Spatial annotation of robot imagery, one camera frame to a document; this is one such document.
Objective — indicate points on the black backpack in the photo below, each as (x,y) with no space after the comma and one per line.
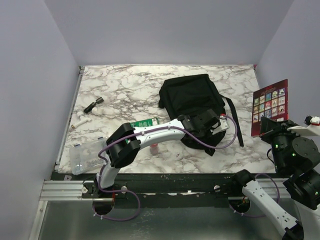
(192,95)

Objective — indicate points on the clear plastic box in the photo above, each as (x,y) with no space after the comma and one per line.
(84,157)

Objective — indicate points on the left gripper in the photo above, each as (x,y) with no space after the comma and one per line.
(208,129)

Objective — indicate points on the pink lidded bottle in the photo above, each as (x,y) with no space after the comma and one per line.
(154,149)

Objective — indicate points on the green picture book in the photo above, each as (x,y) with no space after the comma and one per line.
(145,123)

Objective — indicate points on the black mounting rail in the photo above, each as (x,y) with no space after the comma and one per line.
(160,190)

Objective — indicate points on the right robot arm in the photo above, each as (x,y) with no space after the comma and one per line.
(295,156)

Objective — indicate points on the aluminium frame rail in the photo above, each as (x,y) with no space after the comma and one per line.
(60,190)

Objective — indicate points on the black cylinder tool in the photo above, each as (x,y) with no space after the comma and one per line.
(89,108)

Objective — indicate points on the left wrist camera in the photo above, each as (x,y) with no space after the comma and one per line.
(221,126)

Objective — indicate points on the dark red book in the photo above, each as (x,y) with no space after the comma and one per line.
(270,102)

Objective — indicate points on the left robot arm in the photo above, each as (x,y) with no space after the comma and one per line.
(124,144)

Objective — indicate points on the white pipe fitting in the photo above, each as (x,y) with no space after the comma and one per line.
(86,117)

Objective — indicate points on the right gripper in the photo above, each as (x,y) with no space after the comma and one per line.
(268,125)

